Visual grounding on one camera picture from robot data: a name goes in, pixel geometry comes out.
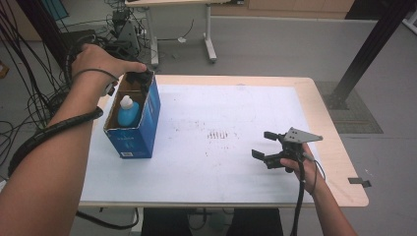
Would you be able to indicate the black tape piece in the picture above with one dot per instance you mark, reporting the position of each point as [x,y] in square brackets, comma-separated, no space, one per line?
[359,181]

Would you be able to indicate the white furniture edge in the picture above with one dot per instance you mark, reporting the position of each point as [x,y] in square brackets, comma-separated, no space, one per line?
[411,24]

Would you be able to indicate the person's right leg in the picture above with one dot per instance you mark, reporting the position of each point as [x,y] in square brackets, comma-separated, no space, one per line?
[255,226]

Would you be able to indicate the person's right hand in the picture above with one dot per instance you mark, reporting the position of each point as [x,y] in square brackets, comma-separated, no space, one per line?
[308,173]

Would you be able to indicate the person's left hand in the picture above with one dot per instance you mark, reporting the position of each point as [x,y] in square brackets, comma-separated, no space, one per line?
[98,65]

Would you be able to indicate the person's leg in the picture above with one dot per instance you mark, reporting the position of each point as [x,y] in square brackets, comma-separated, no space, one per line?
[167,224]
[255,226]

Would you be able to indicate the black metal post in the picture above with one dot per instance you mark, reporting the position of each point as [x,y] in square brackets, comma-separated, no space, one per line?
[42,23]
[377,39]

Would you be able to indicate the white power adapter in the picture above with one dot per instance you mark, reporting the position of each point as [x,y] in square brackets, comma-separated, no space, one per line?
[182,40]

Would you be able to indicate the person's left leg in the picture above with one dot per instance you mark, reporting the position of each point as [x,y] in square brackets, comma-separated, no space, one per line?
[167,224]

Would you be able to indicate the white table mat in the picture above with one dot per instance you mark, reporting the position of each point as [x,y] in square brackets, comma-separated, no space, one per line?
[213,170]

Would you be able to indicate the black computer case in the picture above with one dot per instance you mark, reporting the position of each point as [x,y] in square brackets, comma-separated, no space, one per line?
[75,33]

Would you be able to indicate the orange object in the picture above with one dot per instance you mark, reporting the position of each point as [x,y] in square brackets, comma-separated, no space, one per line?
[3,69]

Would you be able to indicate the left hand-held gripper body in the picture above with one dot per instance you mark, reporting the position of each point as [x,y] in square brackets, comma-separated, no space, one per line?
[128,46]

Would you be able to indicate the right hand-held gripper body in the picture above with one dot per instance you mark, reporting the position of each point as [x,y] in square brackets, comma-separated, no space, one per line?
[298,136]

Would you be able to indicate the teal panel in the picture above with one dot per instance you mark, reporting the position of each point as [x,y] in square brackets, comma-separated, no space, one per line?
[55,8]

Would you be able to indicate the blue cardboard box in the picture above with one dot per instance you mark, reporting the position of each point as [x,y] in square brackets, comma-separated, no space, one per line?
[137,141]

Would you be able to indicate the blue bottle with white cap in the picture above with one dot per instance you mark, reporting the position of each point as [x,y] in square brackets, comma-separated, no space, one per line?
[128,116]

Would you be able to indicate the grey computer tower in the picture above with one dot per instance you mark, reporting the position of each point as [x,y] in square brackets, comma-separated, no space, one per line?
[119,15]

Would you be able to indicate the white desk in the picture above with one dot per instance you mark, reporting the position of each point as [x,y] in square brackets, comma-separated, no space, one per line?
[208,32]

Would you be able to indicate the black wrist band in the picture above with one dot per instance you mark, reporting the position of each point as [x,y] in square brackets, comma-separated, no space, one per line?
[95,70]

